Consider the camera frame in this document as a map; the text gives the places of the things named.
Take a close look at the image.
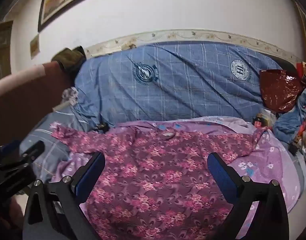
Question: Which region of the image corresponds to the small paper wall note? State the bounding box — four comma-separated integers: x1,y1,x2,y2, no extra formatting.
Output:
30,34,40,59

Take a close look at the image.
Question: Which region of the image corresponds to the blue plaid quilt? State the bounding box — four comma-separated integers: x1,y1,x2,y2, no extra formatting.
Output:
73,41,284,133

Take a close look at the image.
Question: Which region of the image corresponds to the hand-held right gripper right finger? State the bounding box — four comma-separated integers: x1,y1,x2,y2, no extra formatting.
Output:
207,152,290,240

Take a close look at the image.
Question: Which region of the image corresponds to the crumpled pale floral cloth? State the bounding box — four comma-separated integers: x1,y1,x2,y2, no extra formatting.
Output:
61,87,79,105

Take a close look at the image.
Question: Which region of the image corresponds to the wooden door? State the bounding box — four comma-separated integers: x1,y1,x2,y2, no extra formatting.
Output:
0,21,13,77

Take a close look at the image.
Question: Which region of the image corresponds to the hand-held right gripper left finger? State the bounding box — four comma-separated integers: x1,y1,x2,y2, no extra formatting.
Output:
23,152,106,240

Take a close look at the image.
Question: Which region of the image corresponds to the olive green cloth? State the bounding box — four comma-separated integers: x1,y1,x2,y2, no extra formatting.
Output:
51,46,87,77

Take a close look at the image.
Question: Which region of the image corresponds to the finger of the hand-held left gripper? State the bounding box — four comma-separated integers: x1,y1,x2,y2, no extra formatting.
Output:
0,140,45,170
0,166,37,198

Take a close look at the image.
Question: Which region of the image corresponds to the wooden door frame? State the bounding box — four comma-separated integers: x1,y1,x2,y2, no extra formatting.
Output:
293,0,306,60

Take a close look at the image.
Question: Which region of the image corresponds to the grey striped pillow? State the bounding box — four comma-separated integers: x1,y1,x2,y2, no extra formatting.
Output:
19,112,78,183

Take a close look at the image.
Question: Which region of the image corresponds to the clear plastic bag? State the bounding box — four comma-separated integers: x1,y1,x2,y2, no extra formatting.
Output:
258,108,279,129

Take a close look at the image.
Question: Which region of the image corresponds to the purple floral bedsheet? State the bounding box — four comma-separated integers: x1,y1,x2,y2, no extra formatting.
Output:
51,116,304,240

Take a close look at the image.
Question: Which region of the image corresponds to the maroon floral shirt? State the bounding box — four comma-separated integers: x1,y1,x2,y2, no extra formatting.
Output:
51,121,269,240

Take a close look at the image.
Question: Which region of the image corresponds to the blue denim garment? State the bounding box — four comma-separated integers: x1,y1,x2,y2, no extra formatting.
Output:
273,86,306,137

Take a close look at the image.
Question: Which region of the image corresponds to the red plastic bag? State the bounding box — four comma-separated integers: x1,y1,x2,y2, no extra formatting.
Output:
259,69,305,113

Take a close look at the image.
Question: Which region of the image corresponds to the red gift box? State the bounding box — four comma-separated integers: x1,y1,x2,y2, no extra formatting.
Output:
297,62,306,85

